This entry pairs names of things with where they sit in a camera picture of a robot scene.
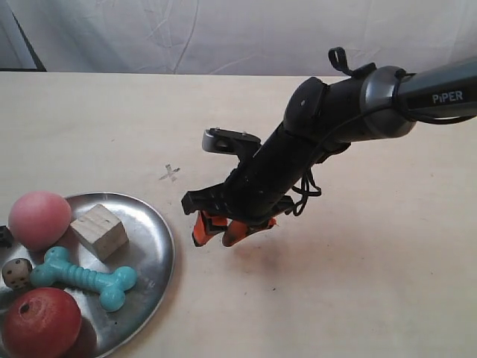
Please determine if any white backdrop cloth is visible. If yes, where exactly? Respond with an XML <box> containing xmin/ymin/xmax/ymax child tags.
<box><xmin>1</xmin><ymin>1</ymin><xmax>476</xmax><ymax>75</ymax></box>

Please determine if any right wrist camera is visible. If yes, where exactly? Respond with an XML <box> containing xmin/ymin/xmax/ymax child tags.
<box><xmin>201</xmin><ymin>128</ymin><xmax>261</xmax><ymax>154</ymax></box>

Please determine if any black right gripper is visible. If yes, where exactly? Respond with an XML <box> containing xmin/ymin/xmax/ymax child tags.
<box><xmin>180</xmin><ymin>145</ymin><xmax>294</xmax><ymax>248</ymax></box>

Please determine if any small wooden die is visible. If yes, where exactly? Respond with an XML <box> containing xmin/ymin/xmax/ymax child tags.
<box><xmin>1</xmin><ymin>258</ymin><xmax>33</xmax><ymax>290</ymax></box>

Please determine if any pink ball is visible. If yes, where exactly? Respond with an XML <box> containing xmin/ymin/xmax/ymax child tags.
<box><xmin>8</xmin><ymin>191</ymin><xmax>72</xmax><ymax>252</ymax></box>

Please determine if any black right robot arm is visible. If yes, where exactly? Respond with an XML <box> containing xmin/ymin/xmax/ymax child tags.
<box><xmin>181</xmin><ymin>47</ymin><xmax>476</xmax><ymax>247</ymax></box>

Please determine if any red ball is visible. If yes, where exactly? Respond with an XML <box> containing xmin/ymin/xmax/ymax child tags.
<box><xmin>1</xmin><ymin>287</ymin><xmax>82</xmax><ymax>357</ymax></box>

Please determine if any teal toy bone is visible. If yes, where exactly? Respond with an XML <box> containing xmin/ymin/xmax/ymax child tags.
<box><xmin>30</xmin><ymin>246</ymin><xmax>138</xmax><ymax>312</ymax></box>

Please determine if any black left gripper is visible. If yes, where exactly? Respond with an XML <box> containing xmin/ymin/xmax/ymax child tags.
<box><xmin>0</xmin><ymin>225</ymin><xmax>13</xmax><ymax>247</ymax></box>

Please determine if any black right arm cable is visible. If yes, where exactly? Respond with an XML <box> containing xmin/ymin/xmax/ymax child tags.
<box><xmin>291</xmin><ymin>46</ymin><xmax>477</xmax><ymax>217</ymax></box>

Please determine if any large silver metal plate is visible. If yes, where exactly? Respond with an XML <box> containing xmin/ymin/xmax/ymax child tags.
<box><xmin>0</xmin><ymin>192</ymin><xmax>176</xmax><ymax>358</ymax></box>

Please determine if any wooden cube block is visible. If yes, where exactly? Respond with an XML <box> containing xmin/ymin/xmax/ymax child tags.
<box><xmin>70</xmin><ymin>204</ymin><xmax>129</xmax><ymax>262</ymax></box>

